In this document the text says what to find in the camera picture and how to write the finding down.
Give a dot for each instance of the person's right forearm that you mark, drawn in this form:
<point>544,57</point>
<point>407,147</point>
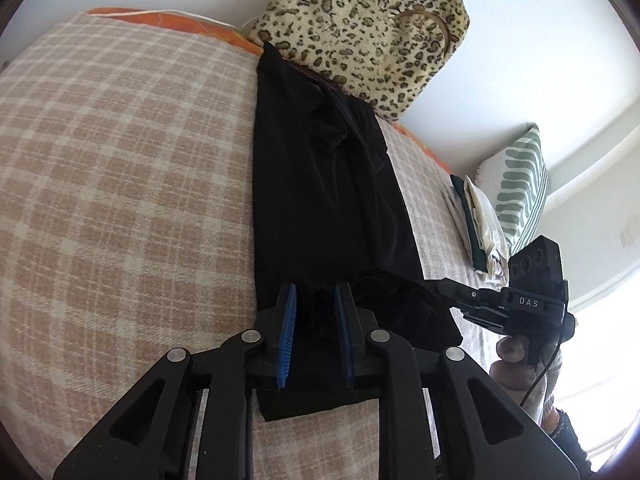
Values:
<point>567,435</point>

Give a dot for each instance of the cream cloth bag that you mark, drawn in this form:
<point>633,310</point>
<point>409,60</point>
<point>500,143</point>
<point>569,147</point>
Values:
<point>487,215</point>

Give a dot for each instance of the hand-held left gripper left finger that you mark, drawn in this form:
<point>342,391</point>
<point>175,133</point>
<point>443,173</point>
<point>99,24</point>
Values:
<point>286,335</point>

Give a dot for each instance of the leopard print cushion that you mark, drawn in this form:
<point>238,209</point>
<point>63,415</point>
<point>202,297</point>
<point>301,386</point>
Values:
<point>360,20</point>

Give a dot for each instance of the orange patterned bed sheet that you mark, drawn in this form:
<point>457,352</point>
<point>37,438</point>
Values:
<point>175,22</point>

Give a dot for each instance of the person's right hand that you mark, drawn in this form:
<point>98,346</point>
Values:
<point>510,375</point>

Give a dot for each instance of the black mesh top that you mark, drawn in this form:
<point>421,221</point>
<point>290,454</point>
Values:
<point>320,210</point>

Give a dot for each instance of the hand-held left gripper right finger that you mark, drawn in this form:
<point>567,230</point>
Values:
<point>345,335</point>

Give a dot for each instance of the green striped white pillow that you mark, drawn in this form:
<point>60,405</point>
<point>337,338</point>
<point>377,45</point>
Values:
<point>520,185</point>

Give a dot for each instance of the white wall plate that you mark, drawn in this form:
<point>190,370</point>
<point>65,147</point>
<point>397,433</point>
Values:
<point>628,236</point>

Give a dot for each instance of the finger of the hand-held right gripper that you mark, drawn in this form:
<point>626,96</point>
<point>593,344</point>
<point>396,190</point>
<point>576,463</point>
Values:
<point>470,305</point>
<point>457,287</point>

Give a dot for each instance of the pink plaid blanket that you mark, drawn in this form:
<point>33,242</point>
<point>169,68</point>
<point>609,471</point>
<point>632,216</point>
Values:
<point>125,185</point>

